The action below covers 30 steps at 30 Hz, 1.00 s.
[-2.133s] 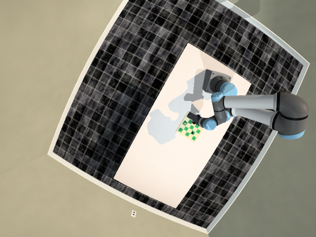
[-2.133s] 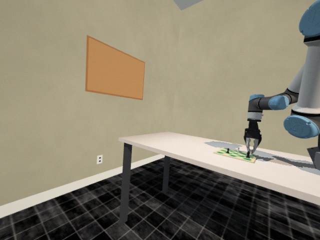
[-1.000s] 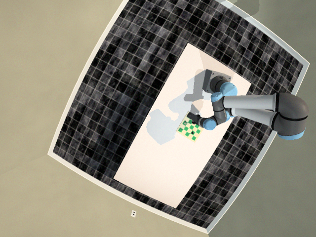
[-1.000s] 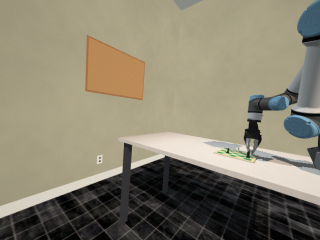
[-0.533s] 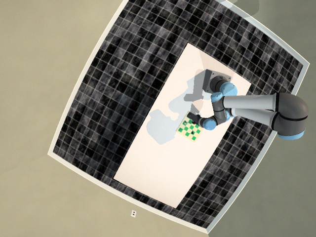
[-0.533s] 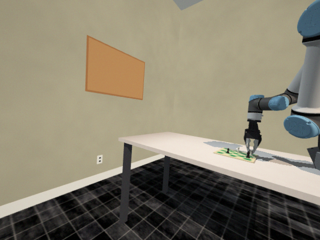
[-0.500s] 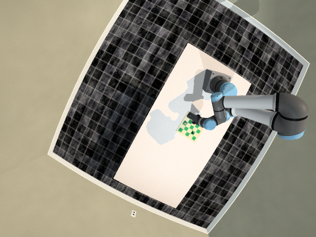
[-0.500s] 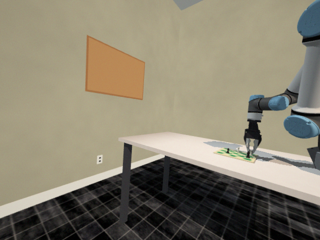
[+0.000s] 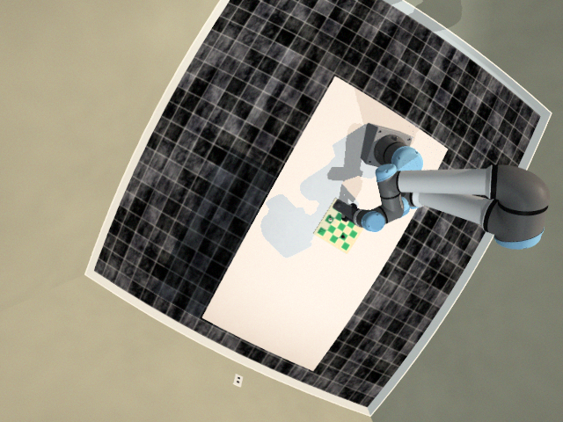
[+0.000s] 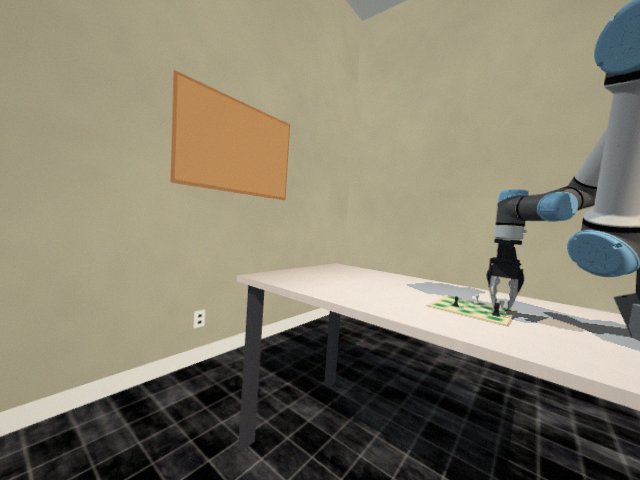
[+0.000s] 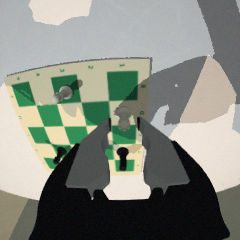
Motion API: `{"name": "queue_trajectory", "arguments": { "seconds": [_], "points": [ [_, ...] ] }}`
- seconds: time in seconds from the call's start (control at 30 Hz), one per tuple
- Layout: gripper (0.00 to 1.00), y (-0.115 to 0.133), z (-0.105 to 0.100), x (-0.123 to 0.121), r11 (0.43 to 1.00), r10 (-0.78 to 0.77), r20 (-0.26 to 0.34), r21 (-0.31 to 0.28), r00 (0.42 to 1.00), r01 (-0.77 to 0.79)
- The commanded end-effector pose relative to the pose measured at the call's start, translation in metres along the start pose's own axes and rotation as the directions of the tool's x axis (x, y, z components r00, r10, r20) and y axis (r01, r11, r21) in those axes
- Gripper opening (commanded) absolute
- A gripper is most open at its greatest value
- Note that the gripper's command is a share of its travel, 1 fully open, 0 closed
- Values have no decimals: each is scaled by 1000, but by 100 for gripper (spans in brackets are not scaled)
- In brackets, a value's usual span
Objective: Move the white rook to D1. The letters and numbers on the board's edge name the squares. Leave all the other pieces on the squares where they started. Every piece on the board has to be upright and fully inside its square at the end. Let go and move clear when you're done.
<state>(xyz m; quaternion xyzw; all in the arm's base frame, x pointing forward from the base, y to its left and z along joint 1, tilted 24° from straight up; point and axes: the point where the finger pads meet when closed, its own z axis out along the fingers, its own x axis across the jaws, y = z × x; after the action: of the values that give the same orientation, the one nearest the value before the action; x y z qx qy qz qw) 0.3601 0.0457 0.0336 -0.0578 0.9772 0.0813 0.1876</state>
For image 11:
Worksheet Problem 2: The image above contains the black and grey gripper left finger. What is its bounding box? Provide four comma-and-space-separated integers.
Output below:
29, 117, 111, 240

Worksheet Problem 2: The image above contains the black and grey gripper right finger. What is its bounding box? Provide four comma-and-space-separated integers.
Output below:
137, 116, 230, 240

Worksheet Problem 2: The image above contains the green and cream chessboard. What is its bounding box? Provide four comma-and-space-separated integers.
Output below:
3, 59, 150, 176

